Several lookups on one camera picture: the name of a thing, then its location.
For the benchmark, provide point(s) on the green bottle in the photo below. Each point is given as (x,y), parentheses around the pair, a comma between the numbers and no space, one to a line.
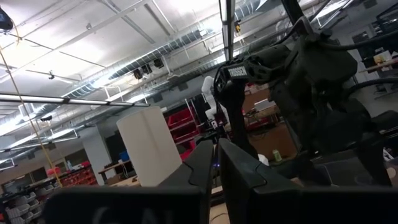
(276,155)

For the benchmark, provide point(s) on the red bin shelf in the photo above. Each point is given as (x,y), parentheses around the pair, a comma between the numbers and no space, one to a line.
(180,119)

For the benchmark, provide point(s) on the black ceiling spotlight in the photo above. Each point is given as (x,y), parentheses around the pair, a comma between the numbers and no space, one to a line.
(158,63)
(138,74)
(146,69)

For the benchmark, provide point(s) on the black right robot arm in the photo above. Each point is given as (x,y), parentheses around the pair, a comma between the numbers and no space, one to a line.
(311,93)

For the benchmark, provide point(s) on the black frame upright pole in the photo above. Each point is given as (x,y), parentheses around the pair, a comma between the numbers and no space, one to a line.
(292,11)

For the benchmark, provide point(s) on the white storage bins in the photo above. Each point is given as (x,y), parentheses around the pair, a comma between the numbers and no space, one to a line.
(21,205)

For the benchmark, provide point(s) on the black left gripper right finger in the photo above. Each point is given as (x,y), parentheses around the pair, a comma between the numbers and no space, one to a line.
(245,180)

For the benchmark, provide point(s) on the red storage bins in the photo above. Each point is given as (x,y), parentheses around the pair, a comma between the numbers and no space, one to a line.
(77,179)

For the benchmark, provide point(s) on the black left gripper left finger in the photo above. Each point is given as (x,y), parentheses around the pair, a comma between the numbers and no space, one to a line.
(199,174)

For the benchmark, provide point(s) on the metal ceiling air duct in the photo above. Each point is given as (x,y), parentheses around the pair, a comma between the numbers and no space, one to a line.
(149,57)

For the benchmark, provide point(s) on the white cylinder container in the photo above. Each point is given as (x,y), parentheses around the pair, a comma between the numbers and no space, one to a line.
(149,146)

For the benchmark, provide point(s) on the black dome camera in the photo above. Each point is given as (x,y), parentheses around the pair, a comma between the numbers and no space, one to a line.
(4,20)

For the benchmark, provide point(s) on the yellow ceiling hoist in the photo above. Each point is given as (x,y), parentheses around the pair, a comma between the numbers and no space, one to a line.
(237,26)

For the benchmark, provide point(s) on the blue bin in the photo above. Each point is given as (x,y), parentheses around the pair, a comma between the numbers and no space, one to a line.
(124,156)

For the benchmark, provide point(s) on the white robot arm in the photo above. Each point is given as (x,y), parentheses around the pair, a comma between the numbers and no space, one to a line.
(207,90)

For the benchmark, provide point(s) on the wooden workbench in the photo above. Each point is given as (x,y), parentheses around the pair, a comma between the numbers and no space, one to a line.
(115,165)

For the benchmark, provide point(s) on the LED light bar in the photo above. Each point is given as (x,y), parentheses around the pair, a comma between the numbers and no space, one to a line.
(230,31)
(31,99)

